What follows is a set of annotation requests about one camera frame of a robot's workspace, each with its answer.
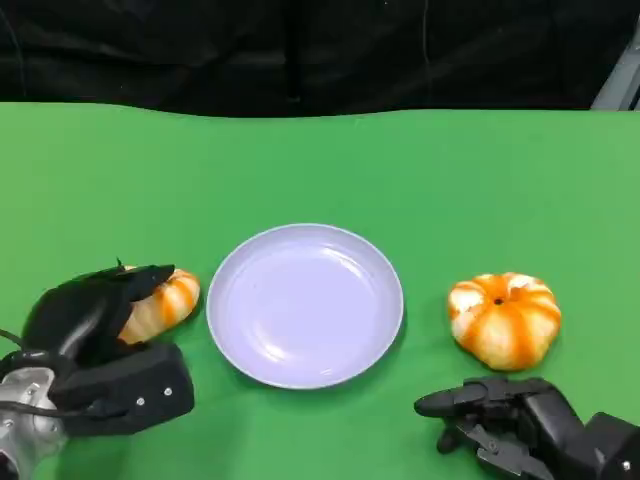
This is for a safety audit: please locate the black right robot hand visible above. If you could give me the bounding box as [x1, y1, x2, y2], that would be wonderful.
[413, 376, 601, 480]

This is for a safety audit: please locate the grey metal post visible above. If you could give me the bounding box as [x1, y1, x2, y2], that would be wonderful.
[591, 39, 640, 111]

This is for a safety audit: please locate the green table cloth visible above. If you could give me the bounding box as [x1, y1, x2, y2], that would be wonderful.
[0, 101, 640, 480]

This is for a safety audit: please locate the black backdrop curtain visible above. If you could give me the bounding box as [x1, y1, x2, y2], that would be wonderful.
[0, 0, 640, 119]

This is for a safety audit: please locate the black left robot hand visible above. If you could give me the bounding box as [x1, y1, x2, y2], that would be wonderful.
[22, 258, 177, 372]

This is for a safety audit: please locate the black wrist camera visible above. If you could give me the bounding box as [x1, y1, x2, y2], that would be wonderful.
[54, 342, 195, 436]
[582, 412, 640, 480]

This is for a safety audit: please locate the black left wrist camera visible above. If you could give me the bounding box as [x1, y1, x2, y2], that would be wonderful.
[54, 342, 195, 436]

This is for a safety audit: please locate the orange white toy bread roll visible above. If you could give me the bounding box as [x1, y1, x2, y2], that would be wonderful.
[118, 267, 201, 346]
[447, 272, 562, 372]

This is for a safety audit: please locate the lilac plate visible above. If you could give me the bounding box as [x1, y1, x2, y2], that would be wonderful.
[206, 222, 405, 391]

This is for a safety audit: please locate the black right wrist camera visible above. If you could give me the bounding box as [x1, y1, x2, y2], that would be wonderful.
[582, 412, 640, 480]

